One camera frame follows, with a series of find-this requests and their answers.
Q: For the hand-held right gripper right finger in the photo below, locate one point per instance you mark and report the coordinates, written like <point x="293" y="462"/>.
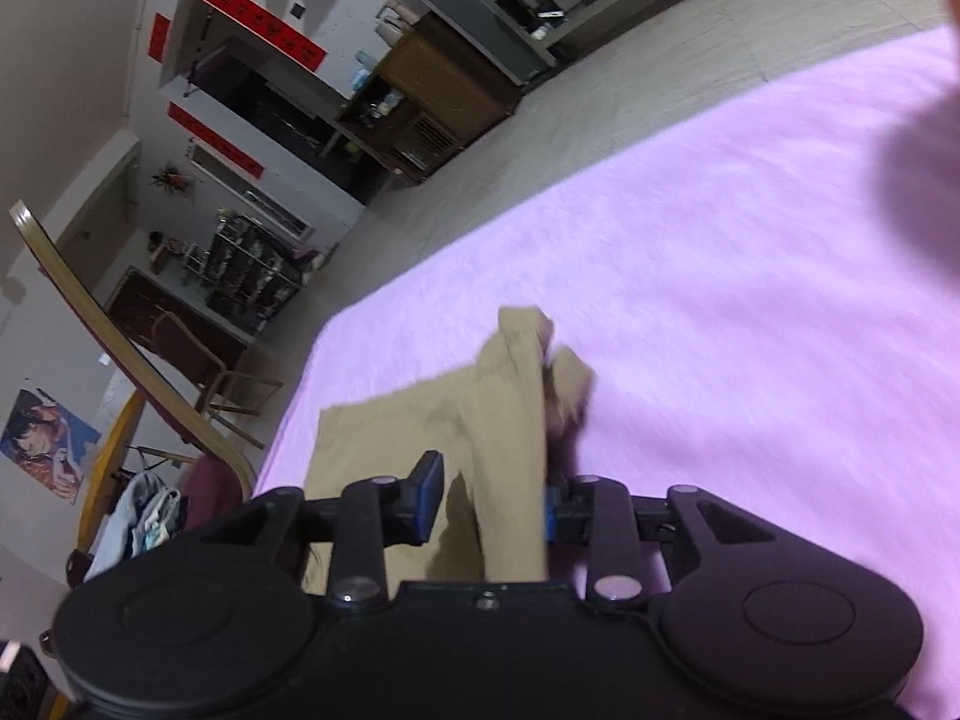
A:
<point x="553" y="517"/>

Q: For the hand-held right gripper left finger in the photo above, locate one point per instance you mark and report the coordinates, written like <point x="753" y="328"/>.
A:
<point x="427" y="495"/>

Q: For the khaki pants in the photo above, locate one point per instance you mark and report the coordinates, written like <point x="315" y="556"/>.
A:
<point x="450" y="412"/>

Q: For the stack of folded clothes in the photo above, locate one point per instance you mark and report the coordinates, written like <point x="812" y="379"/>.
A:
<point x="142" y="517"/>

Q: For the dark red wooden chair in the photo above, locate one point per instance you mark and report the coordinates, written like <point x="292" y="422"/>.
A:
<point x="214" y="491"/>

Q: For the black display shelf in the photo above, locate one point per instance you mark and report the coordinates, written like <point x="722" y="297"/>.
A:
<point x="255" y="270"/>

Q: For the pink table cover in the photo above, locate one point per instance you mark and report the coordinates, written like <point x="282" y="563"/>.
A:
<point x="750" y="277"/>

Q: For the yellow round table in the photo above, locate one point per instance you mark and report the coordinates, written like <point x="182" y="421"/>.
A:
<point x="109" y="457"/>

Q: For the red paper banner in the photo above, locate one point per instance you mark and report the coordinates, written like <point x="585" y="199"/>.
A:
<point x="262" y="19"/>
<point x="161" y="36"/>
<point x="217" y="141"/>

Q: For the wooden cabinet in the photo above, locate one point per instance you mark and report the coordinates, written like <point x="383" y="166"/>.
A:
<point x="442" y="82"/>

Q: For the grey television stand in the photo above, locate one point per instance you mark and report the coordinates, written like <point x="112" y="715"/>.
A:
<point x="480" y="7"/>

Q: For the gold frame chair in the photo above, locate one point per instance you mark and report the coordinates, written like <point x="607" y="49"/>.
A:
<point x="187" y="352"/>

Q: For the wall poster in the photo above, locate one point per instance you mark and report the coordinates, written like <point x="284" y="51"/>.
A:
<point x="45" y="442"/>

